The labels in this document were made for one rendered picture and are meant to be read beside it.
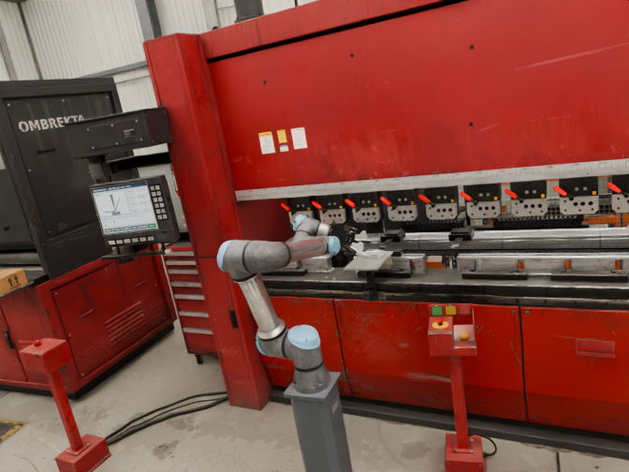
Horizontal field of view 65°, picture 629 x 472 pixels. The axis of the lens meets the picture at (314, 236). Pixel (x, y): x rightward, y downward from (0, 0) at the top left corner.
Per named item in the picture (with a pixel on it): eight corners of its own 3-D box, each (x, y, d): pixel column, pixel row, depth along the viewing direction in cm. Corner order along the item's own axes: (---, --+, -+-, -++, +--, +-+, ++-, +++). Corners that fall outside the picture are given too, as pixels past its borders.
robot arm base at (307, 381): (322, 395, 185) (318, 373, 183) (287, 391, 192) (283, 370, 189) (336, 374, 198) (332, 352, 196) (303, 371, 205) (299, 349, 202)
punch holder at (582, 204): (560, 214, 219) (558, 178, 215) (560, 210, 226) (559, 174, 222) (598, 213, 212) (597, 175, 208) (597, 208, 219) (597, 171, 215)
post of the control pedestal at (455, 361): (458, 449, 238) (446, 350, 224) (458, 442, 243) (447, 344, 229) (469, 449, 236) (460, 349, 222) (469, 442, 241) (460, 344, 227)
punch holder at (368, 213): (354, 223, 267) (349, 193, 262) (359, 218, 274) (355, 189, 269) (380, 222, 260) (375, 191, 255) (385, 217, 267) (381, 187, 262)
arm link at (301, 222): (291, 234, 218) (297, 218, 221) (314, 242, 217) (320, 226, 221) (292, 226, 211) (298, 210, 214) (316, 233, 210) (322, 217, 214)
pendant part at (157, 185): (106, 248, 278) (87, 186, 269) (118, 242, 289) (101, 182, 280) (176, 241, 267) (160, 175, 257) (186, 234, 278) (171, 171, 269)
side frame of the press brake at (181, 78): (229, 405, 327) (141, 41, 267) (291, 343, 399) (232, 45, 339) (260, 411, 315) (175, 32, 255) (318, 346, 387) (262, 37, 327)
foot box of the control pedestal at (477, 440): (444, 489, 231) (441, 467, 228) (445, 451, 254) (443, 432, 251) (489, 492, 225) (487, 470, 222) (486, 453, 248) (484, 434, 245)
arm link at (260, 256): (269, 242, 163) (341, 230, 204) (243, 242, 169) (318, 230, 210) (270, 276, 164) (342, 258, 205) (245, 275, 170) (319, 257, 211)
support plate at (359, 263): (343, 271, 251) (343, 269, 251) (362, 253, 273) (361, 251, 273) (376, 271, 243) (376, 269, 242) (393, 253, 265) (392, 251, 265)
